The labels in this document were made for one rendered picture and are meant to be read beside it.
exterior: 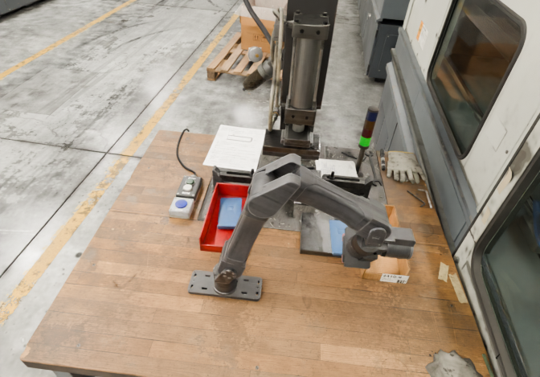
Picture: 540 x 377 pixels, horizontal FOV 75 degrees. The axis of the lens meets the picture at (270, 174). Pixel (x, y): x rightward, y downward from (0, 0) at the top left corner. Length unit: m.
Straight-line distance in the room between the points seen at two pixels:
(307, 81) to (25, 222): 2.20
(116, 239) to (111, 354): 0.36
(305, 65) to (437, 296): 0.74
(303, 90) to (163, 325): 0.72
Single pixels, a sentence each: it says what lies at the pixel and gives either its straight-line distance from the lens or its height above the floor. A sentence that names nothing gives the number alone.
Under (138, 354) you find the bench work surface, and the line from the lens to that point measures 0.99.
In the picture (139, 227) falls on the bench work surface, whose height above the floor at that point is 0.90.
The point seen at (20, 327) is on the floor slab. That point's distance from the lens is 2.29.
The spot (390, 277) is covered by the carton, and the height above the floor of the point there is 0.92.
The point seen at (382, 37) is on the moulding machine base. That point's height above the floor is 0.53.
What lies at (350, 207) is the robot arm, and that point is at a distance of 0.75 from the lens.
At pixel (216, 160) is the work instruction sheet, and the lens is 1.43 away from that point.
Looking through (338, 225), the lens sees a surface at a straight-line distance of 1.19.
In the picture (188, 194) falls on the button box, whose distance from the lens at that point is 1.26.
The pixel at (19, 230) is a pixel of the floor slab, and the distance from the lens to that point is 2.75.
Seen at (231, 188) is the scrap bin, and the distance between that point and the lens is 1.25.
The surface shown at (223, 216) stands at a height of 0.91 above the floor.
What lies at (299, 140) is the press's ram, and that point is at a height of 1.18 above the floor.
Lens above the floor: 1.79
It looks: 40 degrees down
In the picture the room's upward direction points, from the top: 4 degrees clockwise
